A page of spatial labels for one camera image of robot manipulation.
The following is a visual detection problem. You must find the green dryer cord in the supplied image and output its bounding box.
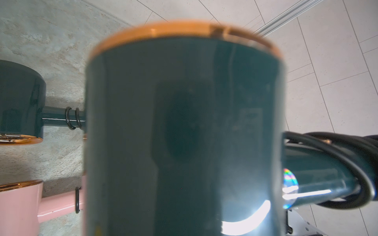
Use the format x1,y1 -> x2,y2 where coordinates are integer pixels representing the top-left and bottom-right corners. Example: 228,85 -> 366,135
64,106 -> 83,131
283,131 -> 378,210

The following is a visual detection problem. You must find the pink hair dryer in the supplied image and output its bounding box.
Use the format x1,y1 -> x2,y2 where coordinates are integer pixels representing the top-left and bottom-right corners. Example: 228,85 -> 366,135
1,175 -> 86,236

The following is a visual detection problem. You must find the pink dryer black cord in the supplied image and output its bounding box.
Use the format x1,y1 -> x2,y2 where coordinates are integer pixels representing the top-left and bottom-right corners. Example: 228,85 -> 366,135
74,186 -> 82,214

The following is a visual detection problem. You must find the green hair dryer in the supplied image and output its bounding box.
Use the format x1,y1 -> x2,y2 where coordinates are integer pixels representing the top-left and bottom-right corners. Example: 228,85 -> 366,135
84,21 -> 378,236
1,60 -> 86,146

